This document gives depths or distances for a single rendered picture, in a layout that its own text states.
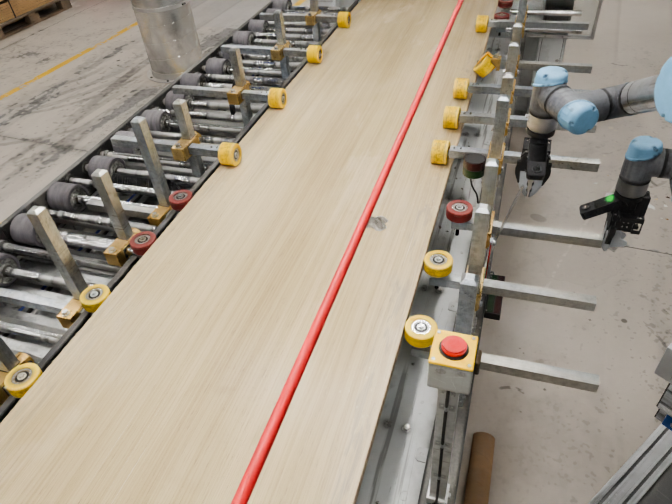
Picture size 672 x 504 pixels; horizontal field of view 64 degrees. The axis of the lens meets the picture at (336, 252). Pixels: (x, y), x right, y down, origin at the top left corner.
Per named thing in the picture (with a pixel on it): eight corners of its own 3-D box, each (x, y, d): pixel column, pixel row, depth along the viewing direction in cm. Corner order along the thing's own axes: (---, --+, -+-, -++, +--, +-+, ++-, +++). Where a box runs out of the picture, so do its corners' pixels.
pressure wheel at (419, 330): (422, 337, 142) (424, 308, 135) (442, 358, 137) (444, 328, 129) (397, 351, 139) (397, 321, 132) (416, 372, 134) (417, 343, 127)
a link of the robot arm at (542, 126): (559, 121, 133) (525, 118, 136) (556, 137, 136) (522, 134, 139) (560, 106, 138) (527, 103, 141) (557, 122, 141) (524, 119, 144)
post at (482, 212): (473, 333, 160) (491, 202, 129) (471, 342, 158) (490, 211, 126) (461, 331, 161) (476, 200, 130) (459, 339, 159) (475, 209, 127)
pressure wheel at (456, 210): (471, 228, 174) (474, 199, 167) (468, 244, 169) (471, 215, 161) (446, 225, 176) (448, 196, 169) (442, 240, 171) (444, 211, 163)
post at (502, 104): (491, 220, 192) (510, 93, 161) (490, 226, 190) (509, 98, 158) (481, 218, 193) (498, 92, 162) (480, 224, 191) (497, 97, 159)
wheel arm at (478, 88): (592, 97, 207) (594, 88, 204) (592, 101, 204) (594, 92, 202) (460, 89, 221) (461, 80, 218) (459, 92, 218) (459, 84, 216)
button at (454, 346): (467, 343, 88) (468, 336, 87) (464, 363, 85) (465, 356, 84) (443, 338, 89) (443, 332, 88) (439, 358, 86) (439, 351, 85)
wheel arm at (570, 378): (594, 383, 128) (599, 372, 125) (595, 395, 125) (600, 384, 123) (413, 347, 140) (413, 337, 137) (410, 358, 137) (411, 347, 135)
